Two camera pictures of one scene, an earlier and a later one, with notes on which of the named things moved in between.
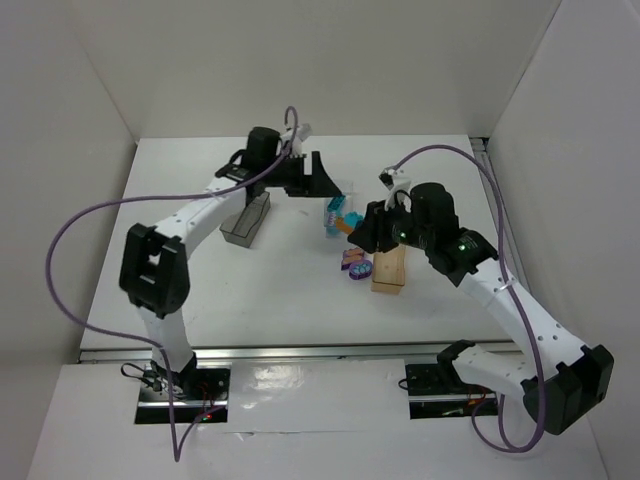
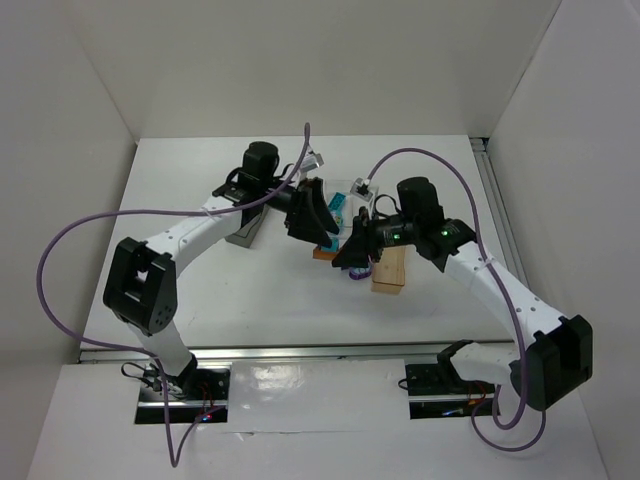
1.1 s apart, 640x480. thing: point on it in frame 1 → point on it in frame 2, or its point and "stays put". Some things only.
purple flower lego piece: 360,270 stays put
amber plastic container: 389,271 stays put
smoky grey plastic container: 242,228 stays put
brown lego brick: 343,226 → 321,254
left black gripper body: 306,174 → 296,211
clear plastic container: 340,212 stays put
